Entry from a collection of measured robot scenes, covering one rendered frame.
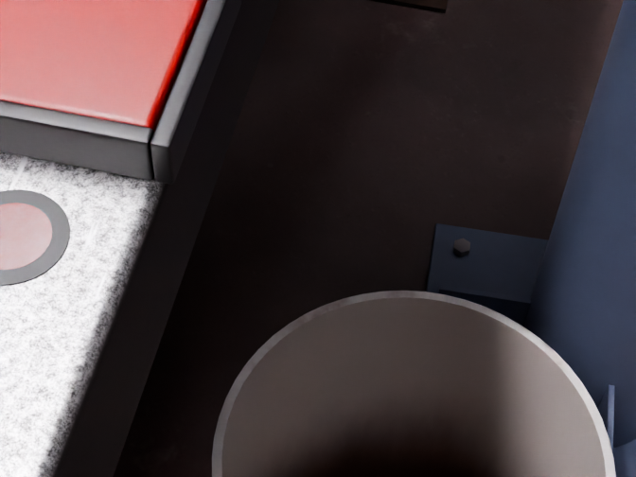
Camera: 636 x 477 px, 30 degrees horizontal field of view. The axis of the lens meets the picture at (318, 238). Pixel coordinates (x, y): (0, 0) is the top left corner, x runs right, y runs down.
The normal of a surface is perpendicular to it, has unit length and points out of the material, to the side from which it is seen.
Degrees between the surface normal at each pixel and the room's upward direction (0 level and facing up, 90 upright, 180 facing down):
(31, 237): 0
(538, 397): 87
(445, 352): 87
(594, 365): 90
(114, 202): 0
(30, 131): 90
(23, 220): 0
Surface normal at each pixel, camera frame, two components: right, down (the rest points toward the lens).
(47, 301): 0.03, -0.58
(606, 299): -0.53, 0.68
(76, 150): -0.22, 0.79
